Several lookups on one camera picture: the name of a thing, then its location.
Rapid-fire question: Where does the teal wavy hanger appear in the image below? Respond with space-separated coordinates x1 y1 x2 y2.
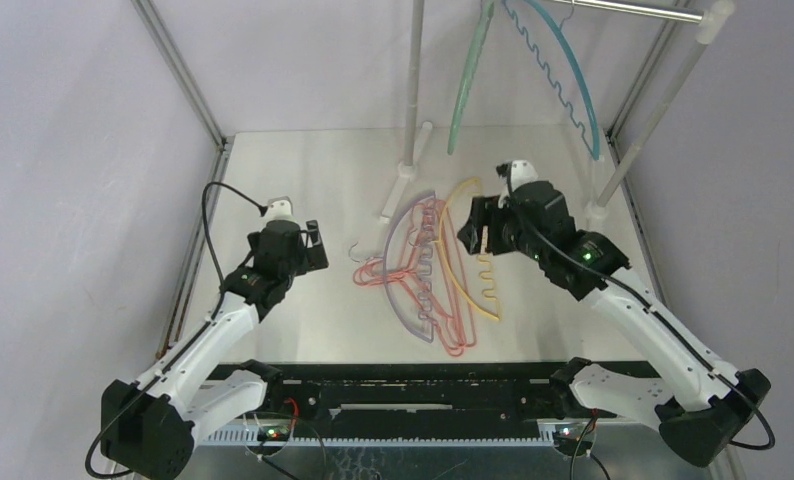
502 1 601 161

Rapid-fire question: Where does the green wavy hanger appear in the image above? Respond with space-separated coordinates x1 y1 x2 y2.
447 1 496 155

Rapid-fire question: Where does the purple wavy hanger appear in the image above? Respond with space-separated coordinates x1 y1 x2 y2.
352 190 437 344

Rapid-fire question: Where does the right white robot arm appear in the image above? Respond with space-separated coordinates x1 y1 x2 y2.
457 181 771 467

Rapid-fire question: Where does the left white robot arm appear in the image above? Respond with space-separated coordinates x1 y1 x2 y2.
85 219 329 479

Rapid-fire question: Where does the yellow wavy hanger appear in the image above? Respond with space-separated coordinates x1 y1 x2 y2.
436 176 502 323

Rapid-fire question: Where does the metal hanging rod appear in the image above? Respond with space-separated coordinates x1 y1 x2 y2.
551 0 705 25

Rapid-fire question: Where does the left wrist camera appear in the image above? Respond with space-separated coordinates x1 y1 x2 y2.
262 196 297 223

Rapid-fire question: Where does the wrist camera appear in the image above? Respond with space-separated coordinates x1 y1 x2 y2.
495 160 539 197
262 196 297 223

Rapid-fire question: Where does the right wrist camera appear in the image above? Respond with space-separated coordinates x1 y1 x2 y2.
495 160 539 197

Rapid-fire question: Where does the red wire hanger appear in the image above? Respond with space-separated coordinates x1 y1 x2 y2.
351 201 478 358

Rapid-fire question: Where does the pink wire hanger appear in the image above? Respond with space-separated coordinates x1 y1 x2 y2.
351 201 478 358

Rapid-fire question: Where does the left black cable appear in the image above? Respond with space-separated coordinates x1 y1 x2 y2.
84 182 267 480

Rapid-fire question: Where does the black cable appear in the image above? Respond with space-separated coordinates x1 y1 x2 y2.
496 164 776 452
84 182 267 480

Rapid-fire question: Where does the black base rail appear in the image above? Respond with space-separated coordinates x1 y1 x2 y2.
191 360 637 442

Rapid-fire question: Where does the right black cable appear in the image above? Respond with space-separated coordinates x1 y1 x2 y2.
496 164 776 452

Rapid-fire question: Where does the right aluminium frame post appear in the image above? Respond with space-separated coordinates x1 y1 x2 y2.
606 20 679 146

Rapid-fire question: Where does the aluminium frame post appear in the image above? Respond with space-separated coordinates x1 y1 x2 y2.
606 20 679 146
131 0 227 150

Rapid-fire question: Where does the left aluminium frame post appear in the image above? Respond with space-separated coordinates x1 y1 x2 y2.
131 0 227 150

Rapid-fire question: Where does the white clothes rack frame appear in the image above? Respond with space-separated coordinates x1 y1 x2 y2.
379 1 736 225

